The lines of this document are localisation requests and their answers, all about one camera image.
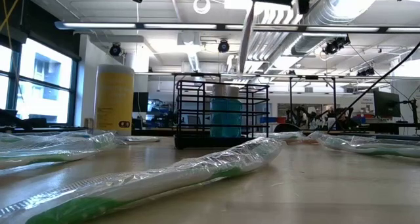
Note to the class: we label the blue toothbrush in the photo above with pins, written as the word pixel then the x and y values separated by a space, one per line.
pixel 138 139
pixel 65 150
pixel 246 36

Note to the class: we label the pale toothbrush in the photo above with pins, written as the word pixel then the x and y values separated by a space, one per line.
pixel 282 136

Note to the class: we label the orange toothbrush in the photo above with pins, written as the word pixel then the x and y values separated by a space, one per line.
pixel 101 132

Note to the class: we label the green toothbrush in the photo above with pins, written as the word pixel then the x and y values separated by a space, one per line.
pixel 13 137
pixel 370 150
pixel 147 184

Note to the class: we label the long LED light bar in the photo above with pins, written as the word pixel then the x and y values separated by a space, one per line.
pixel 98 25

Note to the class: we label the black round ceiling fixture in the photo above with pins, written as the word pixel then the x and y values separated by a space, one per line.
pixel 115 49
pixel 223 46

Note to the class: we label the black ceiling-mounted device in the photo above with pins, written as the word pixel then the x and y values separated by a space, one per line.
pixel 334 45

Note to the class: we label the yellow wipes canister white lid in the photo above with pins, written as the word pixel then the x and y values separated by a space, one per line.
pixel 113 102

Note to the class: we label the large glass window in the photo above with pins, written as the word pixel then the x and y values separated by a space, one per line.
pixel 46 69

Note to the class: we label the black computer monitor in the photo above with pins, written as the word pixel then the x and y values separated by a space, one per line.
pixel 387 104

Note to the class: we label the silver ribbed air duct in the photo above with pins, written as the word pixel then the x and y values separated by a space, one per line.
pixel 321 17

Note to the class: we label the black background frame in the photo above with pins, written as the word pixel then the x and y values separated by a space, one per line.
pixel 290 99

